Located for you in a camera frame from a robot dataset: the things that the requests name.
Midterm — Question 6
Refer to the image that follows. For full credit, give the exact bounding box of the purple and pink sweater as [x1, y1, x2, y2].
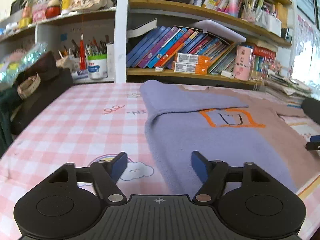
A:
[140, 80, 319, 195]

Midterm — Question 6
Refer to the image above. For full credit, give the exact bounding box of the stack of magazines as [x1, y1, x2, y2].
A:
[264, 74, 312, 107]

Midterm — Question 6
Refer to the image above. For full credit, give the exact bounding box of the pink checkered tablecloth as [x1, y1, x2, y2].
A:
[0, 81, 320, 240]

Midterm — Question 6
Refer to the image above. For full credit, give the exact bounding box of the pink cartoon tumbler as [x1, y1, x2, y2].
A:
[233, 46, 253, 81]

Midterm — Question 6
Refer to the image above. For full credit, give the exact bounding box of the red boxed book set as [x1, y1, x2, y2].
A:
[253, 45, 276, 60]

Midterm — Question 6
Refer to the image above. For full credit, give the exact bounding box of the small white eraser box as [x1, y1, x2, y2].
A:
[221, 70, 235, 79]

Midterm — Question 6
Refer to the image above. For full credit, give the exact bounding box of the white pen holder jar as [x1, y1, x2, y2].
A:
[87, 54, 108, 80]

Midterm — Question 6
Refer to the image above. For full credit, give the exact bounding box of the black box on table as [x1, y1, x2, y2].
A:
[10, 67, 74, 136]

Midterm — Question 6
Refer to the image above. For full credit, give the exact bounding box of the lower orange white box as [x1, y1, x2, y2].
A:
[172, 62, 208, 75]

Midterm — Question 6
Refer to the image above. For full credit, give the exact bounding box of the orange white box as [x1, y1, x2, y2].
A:
[174, 53, 210, 65]
[172, 62, 208, 75]

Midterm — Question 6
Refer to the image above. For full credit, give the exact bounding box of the upper orange white box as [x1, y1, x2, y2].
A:
[174, 53, 210, 65]

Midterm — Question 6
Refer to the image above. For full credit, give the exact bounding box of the beige wristwatch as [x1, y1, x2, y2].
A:
[17, 74, 41, 100]

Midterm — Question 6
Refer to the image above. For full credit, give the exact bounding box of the red hanging tassel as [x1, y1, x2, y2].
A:
[79, 12, 87, 71]

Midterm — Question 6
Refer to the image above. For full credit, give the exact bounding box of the pink gradient bottle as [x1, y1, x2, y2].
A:
[227, 0, 238, 18]

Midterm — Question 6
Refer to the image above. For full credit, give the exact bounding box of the white flat tablet box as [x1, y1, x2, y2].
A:
[190, 20, 247, 43]

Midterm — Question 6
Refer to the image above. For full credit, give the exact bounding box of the row of leaning books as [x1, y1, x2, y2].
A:
[126, 25, 235, 69]

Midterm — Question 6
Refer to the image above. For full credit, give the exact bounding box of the wooden bookshelf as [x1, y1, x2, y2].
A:
[1, 0, 291, 89]

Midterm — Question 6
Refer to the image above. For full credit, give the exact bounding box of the iridescent wrapped package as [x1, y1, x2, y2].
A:
[1, 42, 48, 86]

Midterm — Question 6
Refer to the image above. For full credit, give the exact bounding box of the red round doll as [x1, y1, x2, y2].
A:
[45, 0, 61, 19]

